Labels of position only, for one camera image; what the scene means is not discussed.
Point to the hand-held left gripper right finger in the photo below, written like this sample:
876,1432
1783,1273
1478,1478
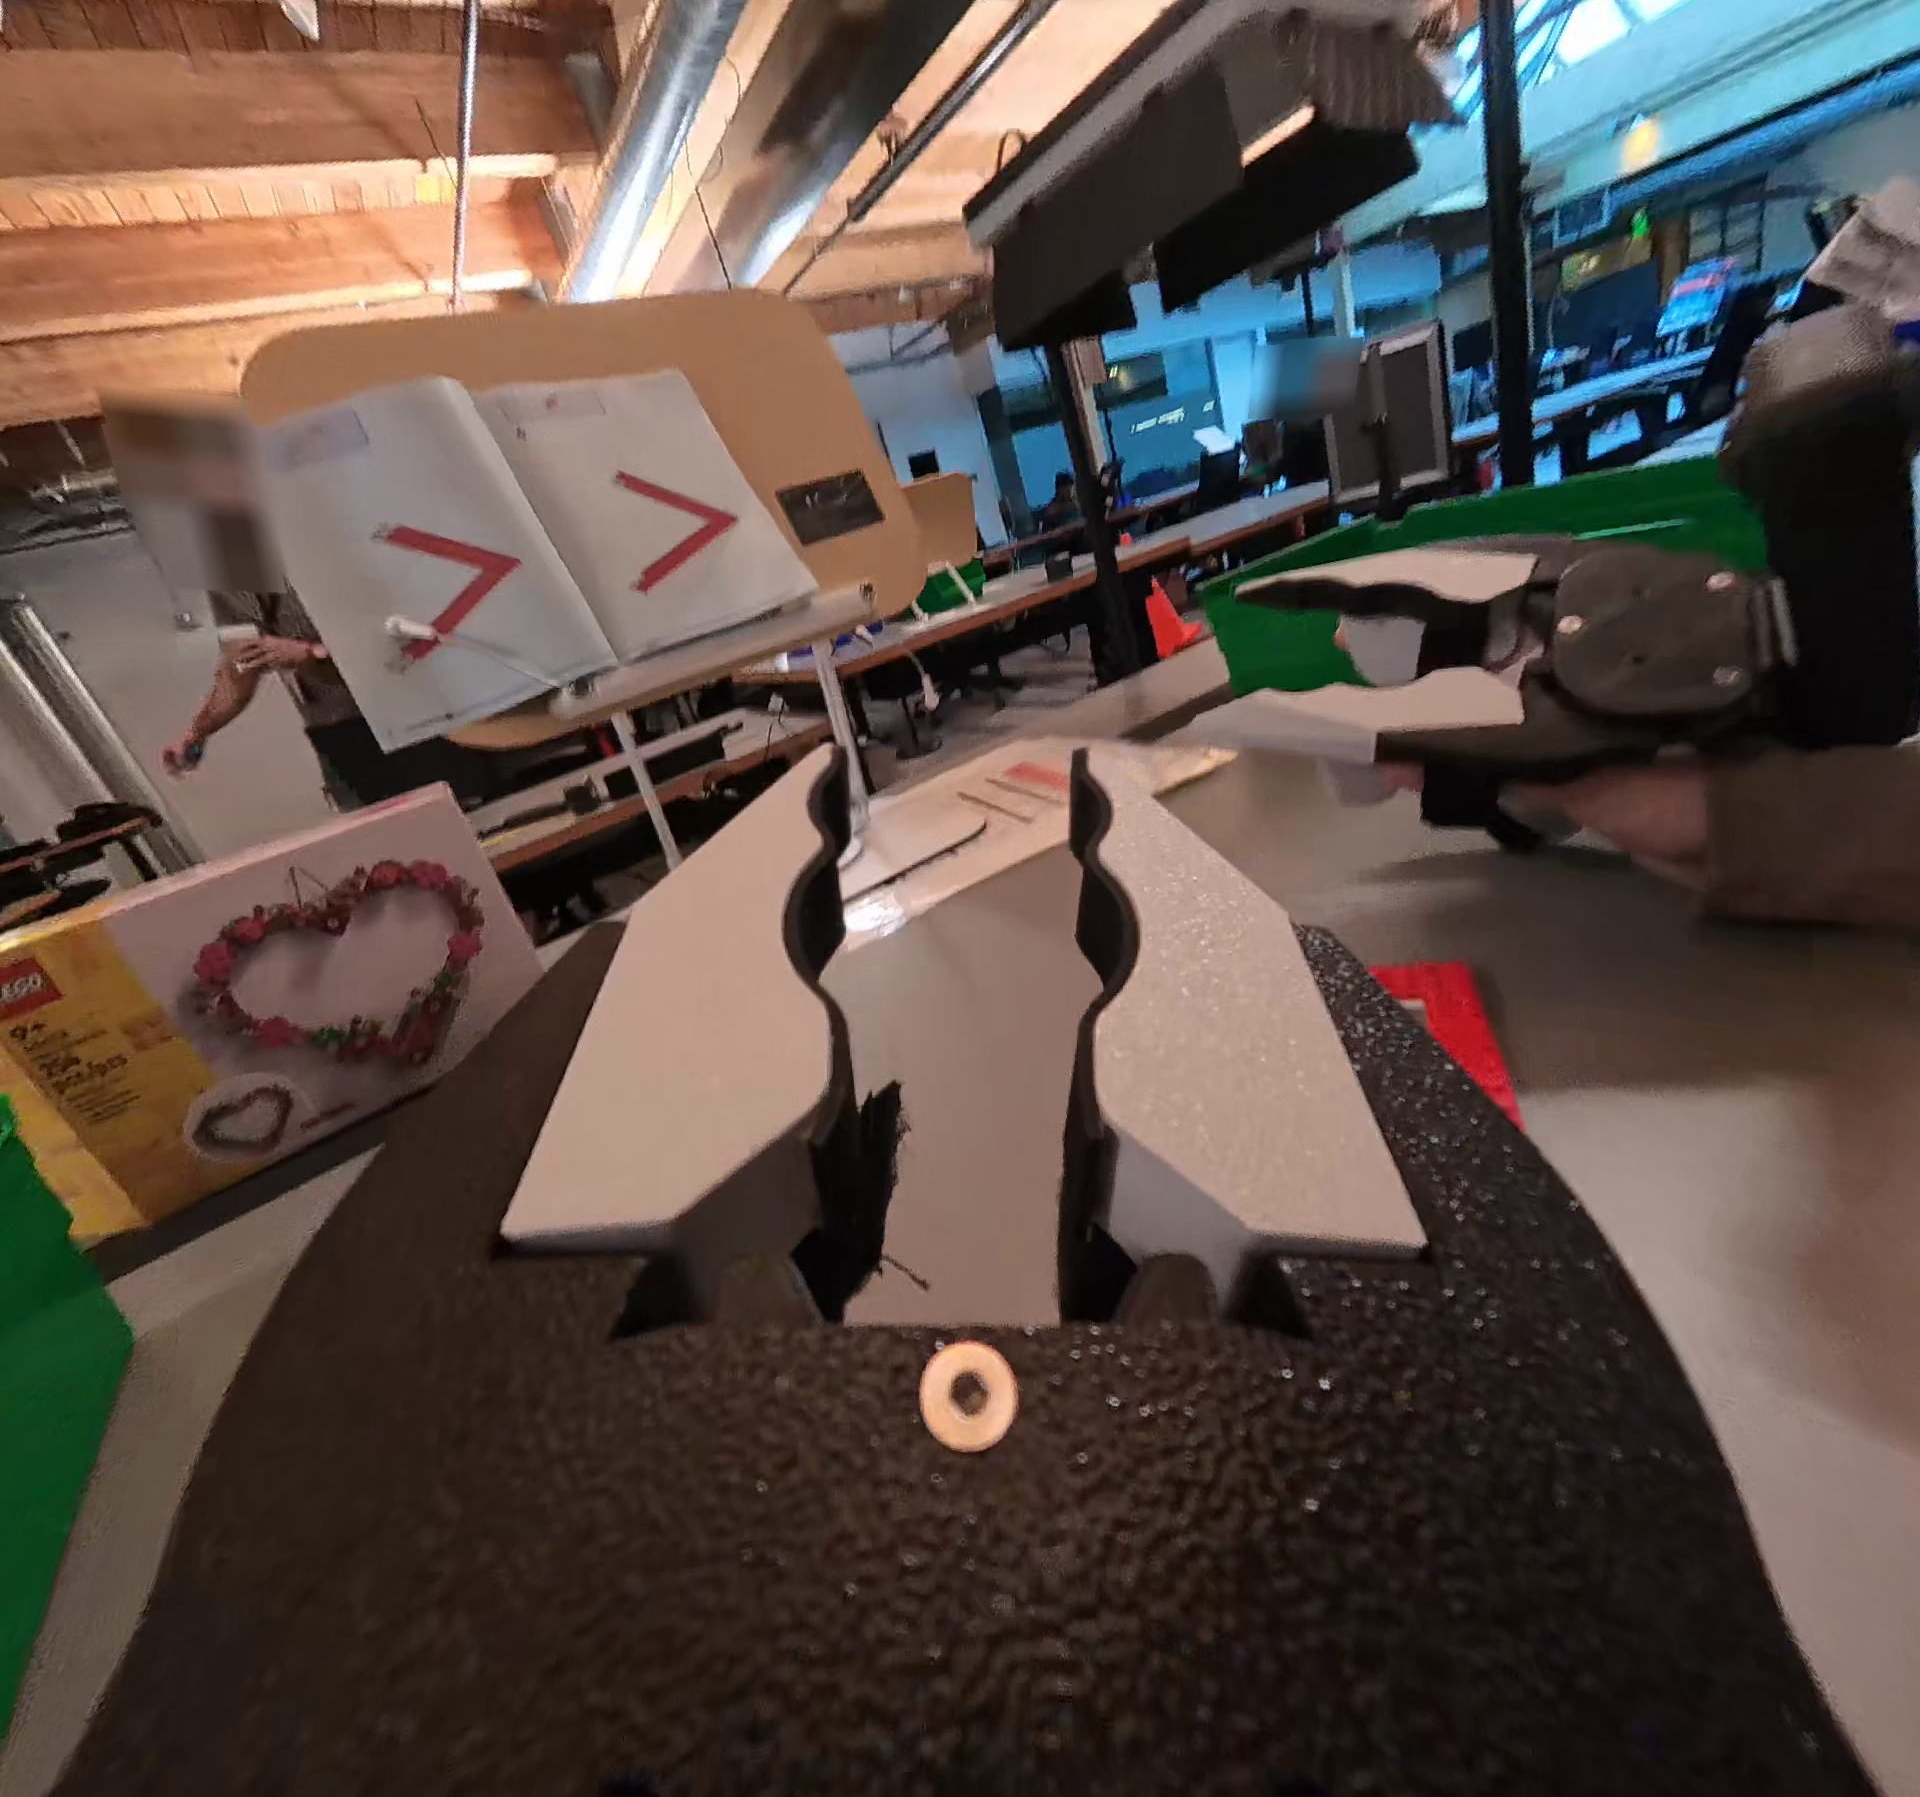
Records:
1244,1076

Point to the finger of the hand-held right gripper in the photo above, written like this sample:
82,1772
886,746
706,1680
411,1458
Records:
1394,709
1454,578

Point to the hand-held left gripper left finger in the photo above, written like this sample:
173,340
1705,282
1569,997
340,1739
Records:
690,1046

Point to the red lego plate assembly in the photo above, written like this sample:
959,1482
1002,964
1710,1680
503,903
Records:
1454,1032

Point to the person's right forearm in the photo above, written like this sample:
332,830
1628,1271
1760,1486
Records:
1815,837

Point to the lego set box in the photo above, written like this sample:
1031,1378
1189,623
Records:
300,957

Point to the lego instruction booklet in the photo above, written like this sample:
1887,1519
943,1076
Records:
750,583

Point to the person's right hand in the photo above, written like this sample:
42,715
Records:
1634,829

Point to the green plastic bin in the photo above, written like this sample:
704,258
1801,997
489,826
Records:
52,1378
1620,501

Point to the computer monitor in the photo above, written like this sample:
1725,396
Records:
1411,402

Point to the orange traffic cone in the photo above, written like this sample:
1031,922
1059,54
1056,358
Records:
1174,624

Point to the printed paper sheet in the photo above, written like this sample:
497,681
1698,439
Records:
1155,763

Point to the black metal pole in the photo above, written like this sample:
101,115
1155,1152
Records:
1503,177

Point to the black overhead light panel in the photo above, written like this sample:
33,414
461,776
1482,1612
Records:
1200,146

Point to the wooden book stand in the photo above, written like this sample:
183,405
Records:
750,356

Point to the silver ventilation duct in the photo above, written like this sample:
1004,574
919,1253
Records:
690,72

